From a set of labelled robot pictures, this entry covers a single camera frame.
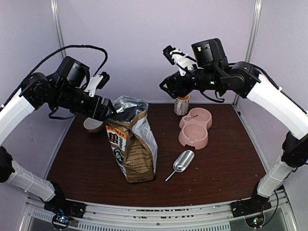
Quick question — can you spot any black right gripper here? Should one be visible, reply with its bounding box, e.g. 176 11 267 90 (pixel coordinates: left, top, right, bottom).
160 63 222 98

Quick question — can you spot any brown pet food bag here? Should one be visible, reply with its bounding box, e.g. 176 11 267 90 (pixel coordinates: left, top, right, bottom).
105 95 158 183

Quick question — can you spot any pink double pet bowl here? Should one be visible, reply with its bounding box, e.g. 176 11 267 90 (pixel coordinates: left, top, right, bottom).
179 107 212 150

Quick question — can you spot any metal food scoop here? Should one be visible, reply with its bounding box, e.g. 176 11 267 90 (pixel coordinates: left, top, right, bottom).
165 150 195 181

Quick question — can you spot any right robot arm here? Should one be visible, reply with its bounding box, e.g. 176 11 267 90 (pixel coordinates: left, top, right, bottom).
159 62 308 213

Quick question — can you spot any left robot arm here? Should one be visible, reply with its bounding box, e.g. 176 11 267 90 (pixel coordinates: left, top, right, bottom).
0 56 116 214

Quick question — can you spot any floral mug yellow inside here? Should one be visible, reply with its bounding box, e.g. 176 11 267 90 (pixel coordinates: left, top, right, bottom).
174 95 190 116

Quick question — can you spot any white ceramic bowl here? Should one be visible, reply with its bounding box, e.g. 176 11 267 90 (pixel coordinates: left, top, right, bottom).
83 117 103 133

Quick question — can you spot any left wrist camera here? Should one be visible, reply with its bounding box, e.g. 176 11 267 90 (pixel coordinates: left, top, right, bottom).
83 72 110 98

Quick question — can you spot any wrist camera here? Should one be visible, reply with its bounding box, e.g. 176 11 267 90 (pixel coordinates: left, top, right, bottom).
163 38 229 76
83 72 110 98

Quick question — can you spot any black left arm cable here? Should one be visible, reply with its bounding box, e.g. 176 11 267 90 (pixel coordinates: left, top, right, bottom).
0 44 108 109

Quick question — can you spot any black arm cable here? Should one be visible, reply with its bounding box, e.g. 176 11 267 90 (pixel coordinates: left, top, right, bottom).
0 44 108 109
261 189 280 226

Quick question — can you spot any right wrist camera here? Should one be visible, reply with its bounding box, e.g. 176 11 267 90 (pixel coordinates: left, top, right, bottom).
163 38 229 76

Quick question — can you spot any right aluminium wall post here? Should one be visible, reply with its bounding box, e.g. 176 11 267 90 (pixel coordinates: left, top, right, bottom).
245 0 262 63

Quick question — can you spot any aluminium wall post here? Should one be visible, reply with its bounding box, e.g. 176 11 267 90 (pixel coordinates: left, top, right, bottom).
245 0 262 63
50 0 65 48

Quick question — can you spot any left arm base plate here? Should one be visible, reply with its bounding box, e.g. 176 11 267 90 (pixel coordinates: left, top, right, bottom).
43 200 86 218

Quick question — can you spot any left aluminium wall post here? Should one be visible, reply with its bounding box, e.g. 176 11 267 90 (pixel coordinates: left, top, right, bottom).
50 0 65 48

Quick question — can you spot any aluminium front rail frame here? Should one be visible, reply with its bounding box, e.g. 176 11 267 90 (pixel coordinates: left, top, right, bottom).
23 189 295 231

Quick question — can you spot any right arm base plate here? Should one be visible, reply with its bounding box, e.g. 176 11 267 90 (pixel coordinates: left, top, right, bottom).
230 198 272 218

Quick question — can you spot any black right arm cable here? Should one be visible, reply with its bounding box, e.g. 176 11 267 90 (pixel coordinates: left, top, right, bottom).
261 189 280 226

